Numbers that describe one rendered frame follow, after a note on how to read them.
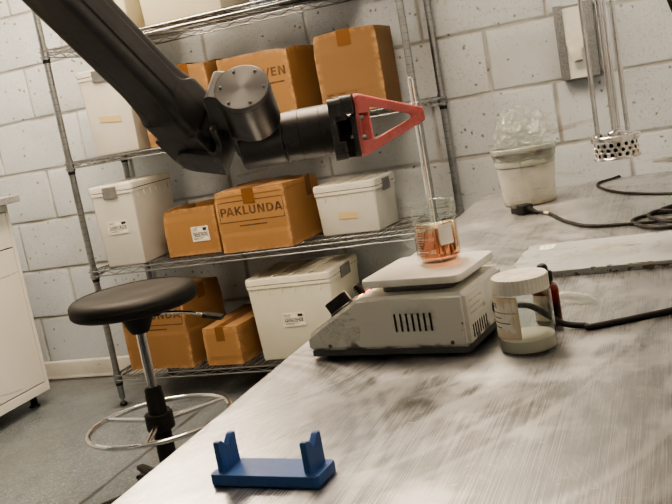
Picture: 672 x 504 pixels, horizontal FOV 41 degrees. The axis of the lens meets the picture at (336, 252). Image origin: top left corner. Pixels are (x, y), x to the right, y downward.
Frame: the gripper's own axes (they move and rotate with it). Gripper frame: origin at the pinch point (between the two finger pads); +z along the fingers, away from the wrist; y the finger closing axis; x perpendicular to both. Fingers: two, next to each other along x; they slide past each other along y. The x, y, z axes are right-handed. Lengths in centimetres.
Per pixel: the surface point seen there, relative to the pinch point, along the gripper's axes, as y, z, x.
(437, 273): -4.7, -0.5, 16.9
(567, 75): 224, 57, 2
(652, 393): -25.8, 15.5, 25.6
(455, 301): -7.3, 0.9, 19.6
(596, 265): 21.5, 21.1, 24.6
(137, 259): 237, -110, 43
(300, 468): -33.6, -13.9, 24.7
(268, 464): -31.8, -16.7, 24.7
